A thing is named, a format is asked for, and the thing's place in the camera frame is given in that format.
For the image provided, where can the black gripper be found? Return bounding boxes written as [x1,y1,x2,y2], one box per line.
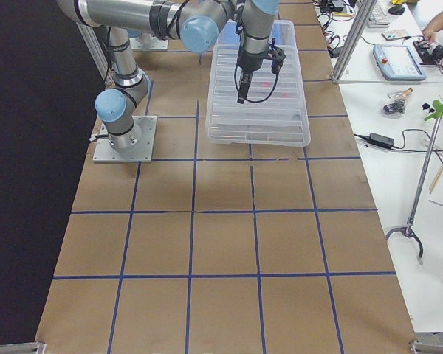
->
[237,50,263,103]

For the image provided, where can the clear plastic storage box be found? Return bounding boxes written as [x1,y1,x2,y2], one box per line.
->
[205,20,311,147]

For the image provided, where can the reach grabber tool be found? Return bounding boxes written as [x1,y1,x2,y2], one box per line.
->
[385,100,443,265]

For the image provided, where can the silver allen key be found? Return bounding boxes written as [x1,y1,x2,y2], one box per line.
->
[428,199,443,207]

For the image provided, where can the black camera cable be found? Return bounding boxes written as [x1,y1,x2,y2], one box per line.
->
[234,62,281,103]

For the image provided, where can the black small clips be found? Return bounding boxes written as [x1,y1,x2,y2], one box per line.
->
[382,101,405,115]

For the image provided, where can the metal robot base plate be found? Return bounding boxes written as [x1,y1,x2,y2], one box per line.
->
[92,115,158,163]

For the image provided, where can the aluminium corner bracket right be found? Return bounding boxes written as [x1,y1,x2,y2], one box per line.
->
[409,341,443,354]

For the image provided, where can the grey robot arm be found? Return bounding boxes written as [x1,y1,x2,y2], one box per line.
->
[58,1,285,104]
[95,27,149,150]

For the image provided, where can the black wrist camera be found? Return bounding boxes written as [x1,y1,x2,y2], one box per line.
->
[267,45,286,75]

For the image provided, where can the blue teach pendant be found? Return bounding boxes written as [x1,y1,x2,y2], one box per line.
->
[372,45,427,81]

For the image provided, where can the wooden stick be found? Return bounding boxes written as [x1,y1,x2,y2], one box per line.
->
[428,162,443,194]

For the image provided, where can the aluminium frame post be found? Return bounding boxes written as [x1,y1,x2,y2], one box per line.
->
[332,0,377,84]

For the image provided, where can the smartphone on table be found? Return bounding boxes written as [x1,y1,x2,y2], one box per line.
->
[381,29,410,41]

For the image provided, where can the aluminium corner bracket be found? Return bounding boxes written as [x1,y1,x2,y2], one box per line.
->
[0,341,47,354]
[409,341,443,354]

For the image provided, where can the white keyboard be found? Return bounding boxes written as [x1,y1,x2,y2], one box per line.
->
[367,3,390,28]

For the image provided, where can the black power adapter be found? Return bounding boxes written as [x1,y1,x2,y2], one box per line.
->
[355,133,394,150]

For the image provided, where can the aluminium corner bracket left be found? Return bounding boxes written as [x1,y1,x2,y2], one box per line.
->
[0,341,47,354]

